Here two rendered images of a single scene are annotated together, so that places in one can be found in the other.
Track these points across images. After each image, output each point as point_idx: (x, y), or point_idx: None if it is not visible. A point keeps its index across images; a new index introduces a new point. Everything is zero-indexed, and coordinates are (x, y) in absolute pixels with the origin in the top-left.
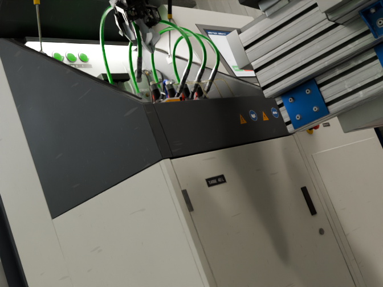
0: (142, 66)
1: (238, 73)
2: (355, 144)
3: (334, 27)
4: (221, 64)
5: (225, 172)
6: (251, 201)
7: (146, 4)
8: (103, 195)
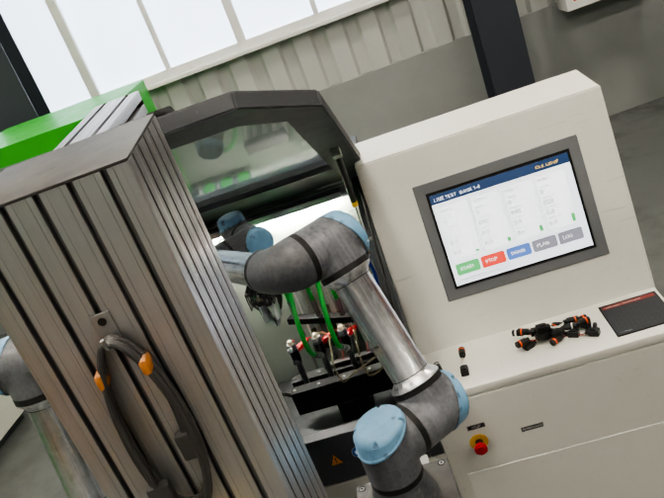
0: (354, 216)
1: (464, 277)
2: (606, 441)
3: None
4: (435, 266)
5: None
6: None
7: (250, 292)
8: None
